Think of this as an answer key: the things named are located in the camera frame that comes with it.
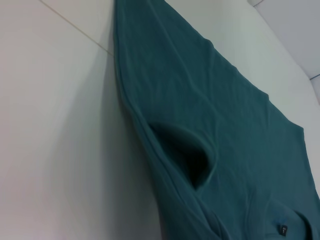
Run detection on teal FREE print t-shirt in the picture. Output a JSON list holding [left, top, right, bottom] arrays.
[[112, 0, 320, 240]]

